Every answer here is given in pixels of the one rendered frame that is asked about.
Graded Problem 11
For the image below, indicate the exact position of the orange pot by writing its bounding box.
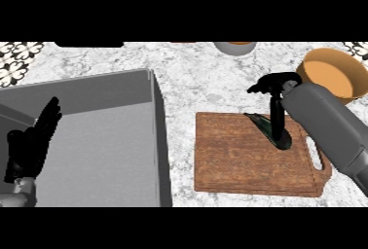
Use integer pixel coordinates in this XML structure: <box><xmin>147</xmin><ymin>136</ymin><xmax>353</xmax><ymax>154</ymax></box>
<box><xmin>294</xmin><ymin>48</ymin><xmax>368</xmax><ymax>105</ymax></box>

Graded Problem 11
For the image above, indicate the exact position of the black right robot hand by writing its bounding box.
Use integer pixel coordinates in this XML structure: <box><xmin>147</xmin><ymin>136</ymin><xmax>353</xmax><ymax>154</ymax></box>
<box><xmin>245</xmin><ymin>71</ymin><xmax>302</xmax><ymax>151</ymax></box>

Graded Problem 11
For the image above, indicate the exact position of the large flat grey door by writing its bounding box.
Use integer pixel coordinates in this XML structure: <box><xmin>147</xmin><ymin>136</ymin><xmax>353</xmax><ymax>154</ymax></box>
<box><xmin>0</xmin><ymin>67</ymin><xmax>174</xmax><ymax>208</ymax></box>

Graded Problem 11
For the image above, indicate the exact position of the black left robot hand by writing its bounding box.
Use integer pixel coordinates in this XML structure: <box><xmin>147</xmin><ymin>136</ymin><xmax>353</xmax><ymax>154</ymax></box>
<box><xmin>2</xmin><ymin>96</ymin><xmax>63</xmax><ymax>185</ymax></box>

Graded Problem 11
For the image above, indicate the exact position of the brown wooden cutting board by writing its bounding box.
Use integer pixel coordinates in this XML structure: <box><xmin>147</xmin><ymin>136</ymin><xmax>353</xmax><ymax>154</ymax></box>
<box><xmin>192</xmin><ymin>111</ymin><xmax>333</xmax><ymax>198</ymax></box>

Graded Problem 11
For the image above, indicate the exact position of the dark eggplant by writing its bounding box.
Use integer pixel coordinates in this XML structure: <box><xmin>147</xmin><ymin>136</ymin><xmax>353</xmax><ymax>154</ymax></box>
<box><xmin>240</xmin><ymin>112</ymin><xmax>292</xmax><ymax>151</ymax></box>

